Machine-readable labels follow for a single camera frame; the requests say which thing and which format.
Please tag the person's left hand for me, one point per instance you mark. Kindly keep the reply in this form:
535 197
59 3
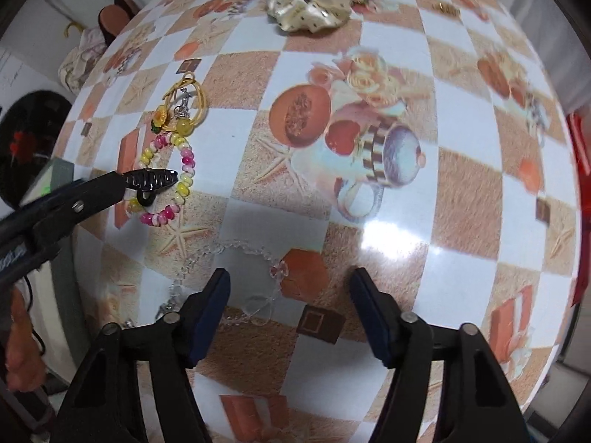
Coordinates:
21 350

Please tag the red plastic object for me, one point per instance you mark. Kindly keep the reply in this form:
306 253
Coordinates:
582 147

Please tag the cream cloth bag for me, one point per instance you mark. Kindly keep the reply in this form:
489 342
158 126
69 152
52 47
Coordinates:
76 67

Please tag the small black ribbed hair clip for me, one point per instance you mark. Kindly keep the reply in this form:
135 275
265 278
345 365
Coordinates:
152 179

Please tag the grey green jewelry tray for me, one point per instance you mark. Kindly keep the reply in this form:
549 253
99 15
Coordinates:
62 170

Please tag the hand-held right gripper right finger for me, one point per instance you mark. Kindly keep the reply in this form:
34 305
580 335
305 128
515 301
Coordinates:
376 318

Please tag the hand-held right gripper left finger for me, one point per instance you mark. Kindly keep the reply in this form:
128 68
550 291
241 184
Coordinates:
210 314

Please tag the yellow curved hook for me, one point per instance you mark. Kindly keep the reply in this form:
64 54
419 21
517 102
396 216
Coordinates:
68 26

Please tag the green translucent bangle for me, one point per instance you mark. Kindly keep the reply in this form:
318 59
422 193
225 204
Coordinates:
46 189

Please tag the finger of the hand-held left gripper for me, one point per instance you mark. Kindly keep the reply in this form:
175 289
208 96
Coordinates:
92 194

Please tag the white washing machine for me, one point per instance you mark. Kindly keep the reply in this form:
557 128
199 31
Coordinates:
41 115

